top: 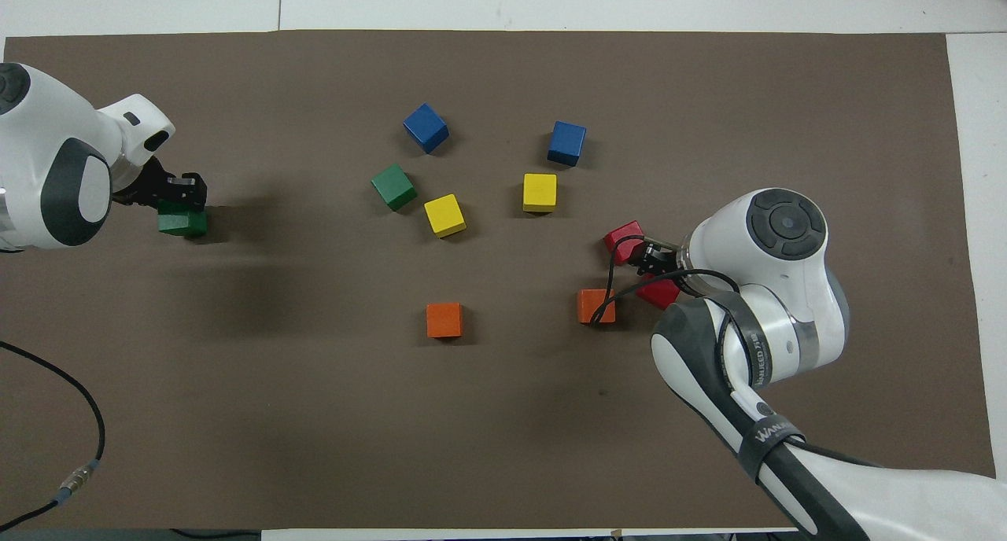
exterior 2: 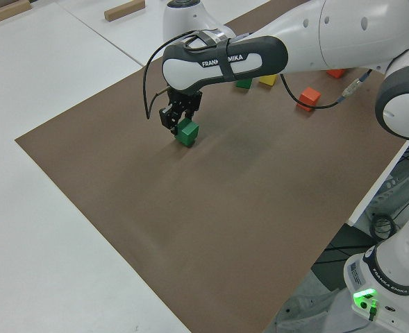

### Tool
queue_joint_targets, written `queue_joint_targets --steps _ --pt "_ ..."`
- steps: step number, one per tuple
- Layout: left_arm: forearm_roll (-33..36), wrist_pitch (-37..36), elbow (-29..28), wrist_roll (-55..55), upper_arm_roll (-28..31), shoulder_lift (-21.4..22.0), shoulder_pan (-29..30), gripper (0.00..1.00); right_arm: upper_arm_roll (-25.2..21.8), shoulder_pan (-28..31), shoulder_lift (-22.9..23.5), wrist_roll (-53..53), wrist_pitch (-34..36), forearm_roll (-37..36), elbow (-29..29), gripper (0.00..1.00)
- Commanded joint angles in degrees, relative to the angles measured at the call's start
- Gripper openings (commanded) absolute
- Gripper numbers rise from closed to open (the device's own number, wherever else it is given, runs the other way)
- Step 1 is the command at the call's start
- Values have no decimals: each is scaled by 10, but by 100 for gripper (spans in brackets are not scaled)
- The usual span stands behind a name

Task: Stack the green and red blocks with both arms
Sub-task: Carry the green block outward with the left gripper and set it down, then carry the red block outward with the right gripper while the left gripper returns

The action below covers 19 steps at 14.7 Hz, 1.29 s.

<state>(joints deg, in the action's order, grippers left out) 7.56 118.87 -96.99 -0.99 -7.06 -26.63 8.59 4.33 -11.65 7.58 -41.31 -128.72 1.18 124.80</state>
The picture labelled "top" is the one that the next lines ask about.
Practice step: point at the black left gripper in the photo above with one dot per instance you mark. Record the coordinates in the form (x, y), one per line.
(145, 183)

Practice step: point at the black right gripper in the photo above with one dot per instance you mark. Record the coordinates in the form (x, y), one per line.
(661, 259)

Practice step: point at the green wooden block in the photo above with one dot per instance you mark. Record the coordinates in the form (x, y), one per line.
(393, 185)
(181, 224)

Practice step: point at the red wooden block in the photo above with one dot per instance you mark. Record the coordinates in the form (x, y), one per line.
(625, 233)
(659, 293)

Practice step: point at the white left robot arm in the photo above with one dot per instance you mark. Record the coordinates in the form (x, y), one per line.
(47, 132)

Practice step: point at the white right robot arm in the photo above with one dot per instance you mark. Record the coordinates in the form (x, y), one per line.
(787, 329)

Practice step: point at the orange wooden block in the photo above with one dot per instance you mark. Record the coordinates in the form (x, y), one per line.
(588, 303)
(444, 319)

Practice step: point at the yellow wooden block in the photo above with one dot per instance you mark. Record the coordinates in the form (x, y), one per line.
(444, 215)
(540, 191)

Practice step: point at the blue wooden block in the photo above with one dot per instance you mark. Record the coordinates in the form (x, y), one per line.
(566, 141)
(426, 126)

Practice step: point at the brown paper mat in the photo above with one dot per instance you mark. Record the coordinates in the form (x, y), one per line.
(503, 415)

